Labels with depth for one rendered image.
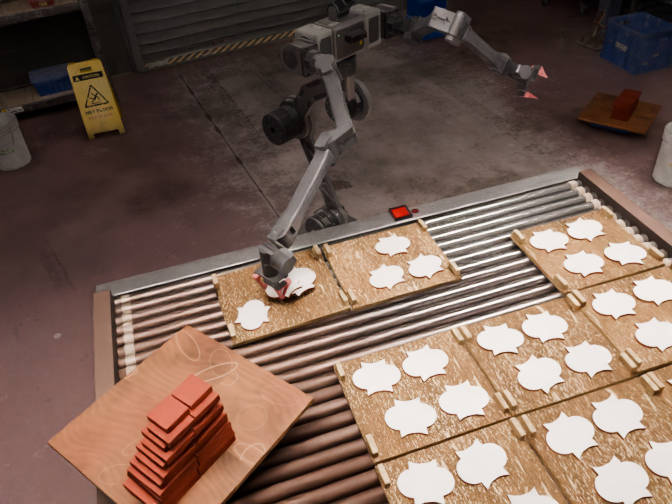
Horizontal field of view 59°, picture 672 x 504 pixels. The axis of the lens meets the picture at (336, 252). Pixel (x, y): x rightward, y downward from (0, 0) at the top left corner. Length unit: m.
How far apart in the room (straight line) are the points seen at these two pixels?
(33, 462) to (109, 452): 1.47
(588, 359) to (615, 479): 0.38
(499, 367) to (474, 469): 0.36
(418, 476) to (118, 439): 0.79
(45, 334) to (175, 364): 1.94
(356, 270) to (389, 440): 0.70
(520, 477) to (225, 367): 0.85
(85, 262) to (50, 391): 1.01
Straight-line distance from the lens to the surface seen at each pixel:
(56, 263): 4.15
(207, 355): 1.81
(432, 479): 1.63
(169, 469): 1.47
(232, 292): 2.13
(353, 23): 2.63
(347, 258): 2.20
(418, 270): 2.13
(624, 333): 2.07
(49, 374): 3.46
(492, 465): 1.67
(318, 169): 2.01
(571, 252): 2.32
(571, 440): 1.76
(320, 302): 2.04
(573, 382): 1.89
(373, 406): 1.76
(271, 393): 1.68
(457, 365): 1.86
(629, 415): 1.86
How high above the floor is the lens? 2.37
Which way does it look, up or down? 40 degrees down
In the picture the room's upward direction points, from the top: 4 degrees counter-clockwise
